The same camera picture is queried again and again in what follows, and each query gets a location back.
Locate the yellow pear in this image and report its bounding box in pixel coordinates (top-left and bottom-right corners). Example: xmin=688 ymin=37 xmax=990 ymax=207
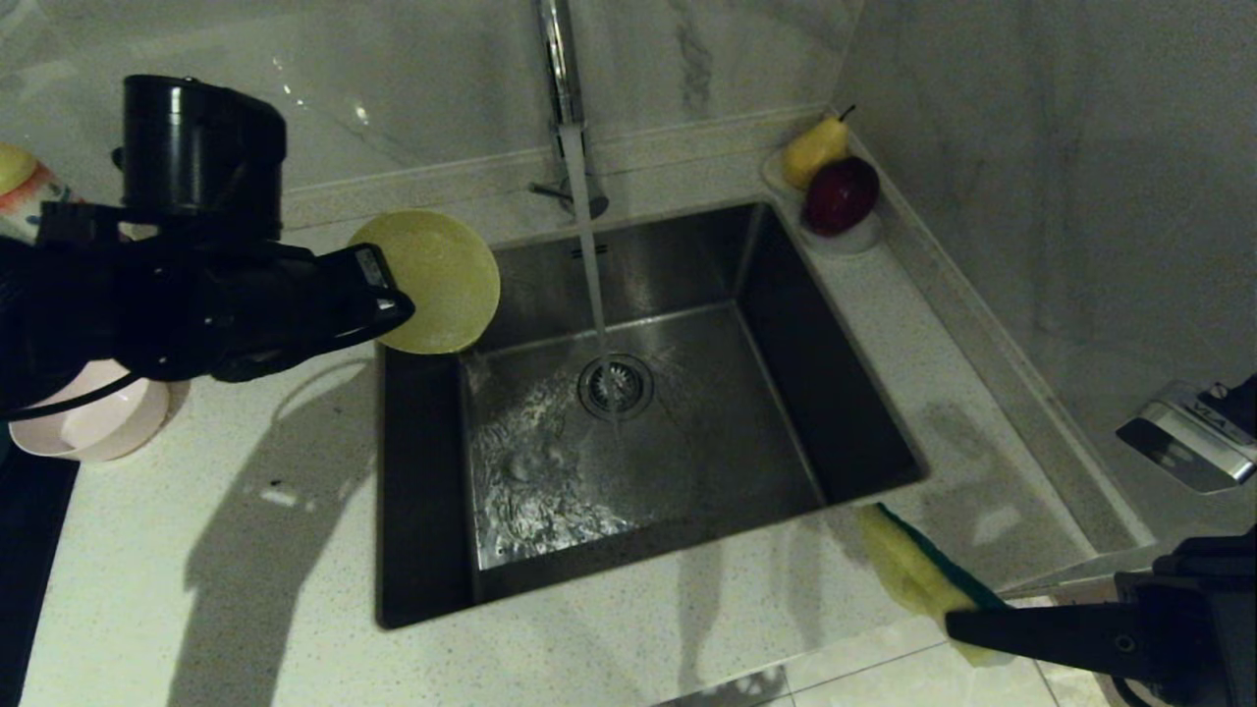
xmin=783 ymin=104 xmax=855 ymax=190

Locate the chrome kitchen faucet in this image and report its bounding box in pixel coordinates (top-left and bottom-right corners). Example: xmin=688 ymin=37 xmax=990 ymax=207
xmin=527 ymin=0 xmax=610 ymax=220

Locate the metal sink drain strainer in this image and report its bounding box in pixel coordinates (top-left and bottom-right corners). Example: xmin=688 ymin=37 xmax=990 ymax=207
xmin=577 ymin=354 xmax=655 ymax=423

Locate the green and yellow sponge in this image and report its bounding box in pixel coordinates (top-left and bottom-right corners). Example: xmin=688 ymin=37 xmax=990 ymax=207
xmin=859 ymin=503 xmax=1012 ymax=669

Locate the small white dish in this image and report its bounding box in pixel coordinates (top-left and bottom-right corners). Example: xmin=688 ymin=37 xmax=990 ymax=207
xmin=763 ymin=147 xmax=883 ymax=255

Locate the stainless steel sink basin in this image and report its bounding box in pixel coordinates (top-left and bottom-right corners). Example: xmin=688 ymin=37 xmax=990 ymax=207
xmin=374 ymin=201 xmax=929 ymax=631

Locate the black induction cooktop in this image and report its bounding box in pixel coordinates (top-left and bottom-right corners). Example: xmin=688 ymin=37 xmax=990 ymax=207
xmin=0 ymin=432 xmax=80 ymax=707

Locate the yellow plastic bowl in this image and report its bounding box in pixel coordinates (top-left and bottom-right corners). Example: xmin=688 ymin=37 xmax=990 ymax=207
xmin=349 ymin=210 xmax=502 ymax=355

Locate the running tap water stream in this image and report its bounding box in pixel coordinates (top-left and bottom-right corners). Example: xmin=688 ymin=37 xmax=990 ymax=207
xmin=558 ymin=126 xmax=625 ymax=418

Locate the dark red apple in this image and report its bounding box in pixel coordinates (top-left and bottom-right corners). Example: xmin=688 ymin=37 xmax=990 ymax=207
xmin=805 ymin=155 xmax=882 ymax=237

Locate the pink plastic bowl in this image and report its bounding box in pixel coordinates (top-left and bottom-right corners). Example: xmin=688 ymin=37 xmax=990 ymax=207
xmin=10 ymin=358 xmax=171 ymax=462

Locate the orange label detergent bottle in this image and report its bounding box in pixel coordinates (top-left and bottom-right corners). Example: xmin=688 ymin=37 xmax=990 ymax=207
xmin=0 ymin=144 xmax=84 ymax=246

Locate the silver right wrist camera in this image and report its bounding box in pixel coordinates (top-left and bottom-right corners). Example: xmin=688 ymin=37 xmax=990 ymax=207
xmin=1117 ymin=383 xmax=1257 ymax=494

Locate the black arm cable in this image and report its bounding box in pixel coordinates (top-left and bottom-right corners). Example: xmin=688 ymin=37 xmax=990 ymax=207
xmin=0 ymin=368 xmax=138 ymax=423

